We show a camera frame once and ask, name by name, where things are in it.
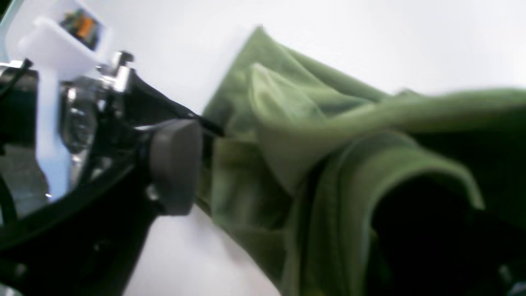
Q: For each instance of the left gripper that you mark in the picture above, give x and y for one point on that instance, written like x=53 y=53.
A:
x=78 y=83

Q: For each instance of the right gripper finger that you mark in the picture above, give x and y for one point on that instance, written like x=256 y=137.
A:
x=89 y=242

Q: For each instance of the olive green T-shirt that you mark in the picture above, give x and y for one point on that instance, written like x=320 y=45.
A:
x=336 y=188

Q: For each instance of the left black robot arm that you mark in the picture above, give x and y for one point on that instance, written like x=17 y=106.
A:
x=18 y=118

